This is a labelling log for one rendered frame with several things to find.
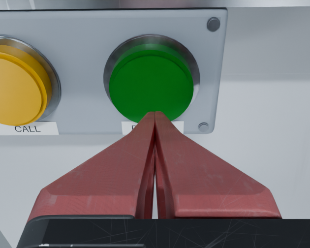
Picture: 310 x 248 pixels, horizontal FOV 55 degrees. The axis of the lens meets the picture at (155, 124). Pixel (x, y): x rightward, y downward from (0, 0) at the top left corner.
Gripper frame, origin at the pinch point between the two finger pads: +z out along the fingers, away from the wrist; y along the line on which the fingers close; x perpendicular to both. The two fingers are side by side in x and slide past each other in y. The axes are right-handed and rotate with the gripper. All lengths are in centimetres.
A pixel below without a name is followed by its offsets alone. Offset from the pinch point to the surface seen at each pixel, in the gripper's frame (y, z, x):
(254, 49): -8.1, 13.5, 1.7
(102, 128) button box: 2.9, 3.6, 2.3
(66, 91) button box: 4.5, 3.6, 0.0
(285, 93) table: -11.6, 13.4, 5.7
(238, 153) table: -8.6, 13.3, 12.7
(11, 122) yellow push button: 7.2, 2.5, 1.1
